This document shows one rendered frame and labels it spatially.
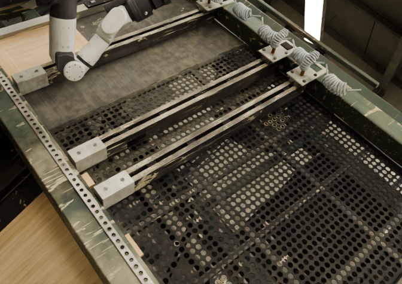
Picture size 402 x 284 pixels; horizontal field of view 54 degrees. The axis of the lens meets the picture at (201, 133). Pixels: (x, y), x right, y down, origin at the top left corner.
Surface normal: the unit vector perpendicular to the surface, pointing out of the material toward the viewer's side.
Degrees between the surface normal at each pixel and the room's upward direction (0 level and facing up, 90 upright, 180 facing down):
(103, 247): 59
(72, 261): 90
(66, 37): 90
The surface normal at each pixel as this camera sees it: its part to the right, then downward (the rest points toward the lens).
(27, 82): 0.63, 0.64
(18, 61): 0.12, -0.64
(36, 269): -0.29, -0.33
